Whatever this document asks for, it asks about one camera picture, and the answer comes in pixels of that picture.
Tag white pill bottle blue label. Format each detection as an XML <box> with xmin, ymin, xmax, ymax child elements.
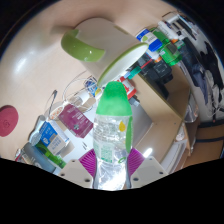
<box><xmin>84</xmin><ymin>77</ymin><xmax>98</xmax><ymax>97</ymax></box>

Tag maroon packet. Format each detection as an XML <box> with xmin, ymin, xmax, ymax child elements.
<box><xmin>58</xmin><ymin>103</ymin><xmax>95</xmax><ymax>139</ymax></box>

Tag white light bar under shelf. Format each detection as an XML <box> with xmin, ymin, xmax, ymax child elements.
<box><xmin>142</xmin><ymin>147</ymin><xmax>154</xmax><ymax>159</ymax></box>

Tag grey shaker bottle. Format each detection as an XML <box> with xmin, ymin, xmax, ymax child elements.
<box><xmin>19</xmin><ymin>142</ymin><xmax>58</xmax><ymax>175</ymax></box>

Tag wooden shelf unit with books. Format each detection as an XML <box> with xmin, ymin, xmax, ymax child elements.
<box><xmin>133</xmin><ymin>66</ymin><xmax>202</xmax><ymax>168</ymax></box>

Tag white mug with green handle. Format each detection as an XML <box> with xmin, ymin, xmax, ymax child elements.
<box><xmin>60</xmin><ymin>17</ymin><xmax>150</xmax><ymax>88</ymax></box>

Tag white and blue carton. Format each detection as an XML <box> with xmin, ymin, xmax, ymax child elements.
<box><xmin>38</xmin><ymin>119</ymin><xmax>71</xmax><ymax>156</ymax></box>

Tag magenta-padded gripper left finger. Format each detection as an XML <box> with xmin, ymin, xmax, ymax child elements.
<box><xmin>58</xmin><ymin>148</ymin><xmax>100</xmax><ymax>190</ymax></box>

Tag clear bottle with green cap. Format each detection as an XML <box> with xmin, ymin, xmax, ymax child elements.
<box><xmin>92</xmin><ymin>80</ymin><xmax>134</xmax><ymax>191</ymax></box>

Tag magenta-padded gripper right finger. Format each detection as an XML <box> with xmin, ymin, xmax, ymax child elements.
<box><xmin>125</xmin><ymin>147</ymin><xmax>169</xmax><ymax>190</ymax></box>

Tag dark hanging clothes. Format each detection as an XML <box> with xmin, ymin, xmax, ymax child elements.
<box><xmin>185</xmin><ymin>33</ymin><xmax>224</xmax><ymax>112</ymax></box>

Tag green plastic container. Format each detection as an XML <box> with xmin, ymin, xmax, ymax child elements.
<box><xmin>151</xmin><ymin>29</ymin><xmax>184</xmax><ymax>67</ymax></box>

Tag flat round red coaster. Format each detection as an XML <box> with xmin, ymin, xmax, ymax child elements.
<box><xmin>0</xmin><ymin>104</ymin><xmax>20</xmax><ymax>138</ymax></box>

